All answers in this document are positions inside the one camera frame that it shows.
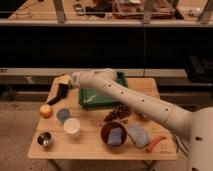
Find orange carrot toy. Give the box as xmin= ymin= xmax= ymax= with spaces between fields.
xmin=146 ymin=136 xmax=166 ymax=153

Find brown grape cluster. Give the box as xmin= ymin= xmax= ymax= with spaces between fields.
xmin=104 ymin=104 xmax=131 ymax=122

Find blue sponge in bowl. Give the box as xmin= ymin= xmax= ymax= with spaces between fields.
xmin=107 ymin=127 xmax=122 ymax=146

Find dark red bowl front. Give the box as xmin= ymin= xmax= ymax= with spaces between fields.
xmin=101 ymin=122 xmax=127 ymax=147

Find small metal cup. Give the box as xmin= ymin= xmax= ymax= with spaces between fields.
xmin=37 ymin=132 xmax=53 ymax=148

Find orange fruit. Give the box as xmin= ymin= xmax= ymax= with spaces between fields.
xmin=39 ymin=104 xmax=53 ymax=119

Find wooden folding table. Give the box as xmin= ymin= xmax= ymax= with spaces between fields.
xmin=27 ymin=77 xmax=178 ymax=161

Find green plastic tray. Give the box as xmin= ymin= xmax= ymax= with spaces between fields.
xmin=78 ymin=71 xmax=129 ymax=109

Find grey blue round lid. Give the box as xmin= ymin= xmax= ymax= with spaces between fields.
xmin=56 ymin=108 xmax=70 ymax=124

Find black floor cables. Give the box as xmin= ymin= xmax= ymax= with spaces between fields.
xmin=169 ymin=131 xmax=191 ymax=158

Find white plastic cup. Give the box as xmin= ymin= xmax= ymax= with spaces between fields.
xmin=63 ymin=118 xmax=80 ymax=137

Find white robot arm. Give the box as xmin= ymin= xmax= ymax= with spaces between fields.
xmin=58 ymin=68 xmax=213 ymax=171

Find grey blue cloth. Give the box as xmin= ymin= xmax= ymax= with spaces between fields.
xmin=127 ymin=123 xmax=150 ymax=148

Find black handled brush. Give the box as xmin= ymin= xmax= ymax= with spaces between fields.
xmin=47 ymin=83 xmax=68 ymax=106

